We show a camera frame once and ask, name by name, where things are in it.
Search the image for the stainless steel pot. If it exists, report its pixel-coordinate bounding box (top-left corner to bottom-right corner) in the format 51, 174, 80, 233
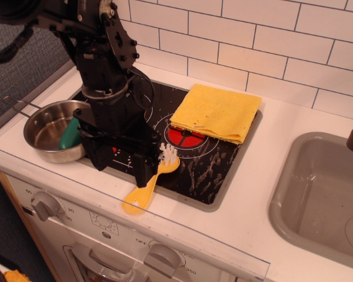
3, 96, 90, 163

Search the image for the grey right oven knob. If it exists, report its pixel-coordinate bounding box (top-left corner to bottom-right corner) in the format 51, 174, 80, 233
144, 244, 181, 278

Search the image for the grey oven door handle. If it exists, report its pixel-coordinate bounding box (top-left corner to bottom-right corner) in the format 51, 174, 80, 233
71, 243, 149, 281

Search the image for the grey left oven knob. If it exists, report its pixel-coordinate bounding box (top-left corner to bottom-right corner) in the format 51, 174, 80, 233
31, 192, 61, 221

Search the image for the green toy pickle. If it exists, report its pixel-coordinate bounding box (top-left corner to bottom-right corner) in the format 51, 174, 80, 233
59, 117, 81, 150

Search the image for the grey oven knob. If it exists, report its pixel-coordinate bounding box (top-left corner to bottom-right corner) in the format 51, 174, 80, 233
31, 192, 61, 221
144, 244, 181, 278

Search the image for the black cable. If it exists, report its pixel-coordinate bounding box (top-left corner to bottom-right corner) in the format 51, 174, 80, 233
0, 25, 33, 64

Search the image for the grey toy sink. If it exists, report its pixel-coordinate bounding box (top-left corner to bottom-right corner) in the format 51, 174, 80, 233
269, 132, 353, 268

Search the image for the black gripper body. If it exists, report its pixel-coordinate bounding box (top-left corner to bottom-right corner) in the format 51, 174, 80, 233
74, 80, 160, 150

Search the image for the black toy stovetop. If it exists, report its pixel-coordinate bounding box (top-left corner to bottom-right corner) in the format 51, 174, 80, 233
71, 79, 263, 213

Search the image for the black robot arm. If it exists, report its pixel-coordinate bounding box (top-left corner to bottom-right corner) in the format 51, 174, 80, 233
0, 1, 160, 187

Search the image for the yellow towel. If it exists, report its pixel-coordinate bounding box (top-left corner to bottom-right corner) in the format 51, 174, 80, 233
170, 84, 262, 145

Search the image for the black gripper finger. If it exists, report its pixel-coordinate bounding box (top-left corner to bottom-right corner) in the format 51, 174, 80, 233
132, 143, 161, 188
79, 130, 114, 171

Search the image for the orange object bottom left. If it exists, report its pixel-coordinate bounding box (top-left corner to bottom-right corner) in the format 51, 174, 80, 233
0, 270, 30, 282

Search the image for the yellow dish brush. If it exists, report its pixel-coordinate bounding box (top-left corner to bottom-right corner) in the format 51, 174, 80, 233
122, 143, 180, 214

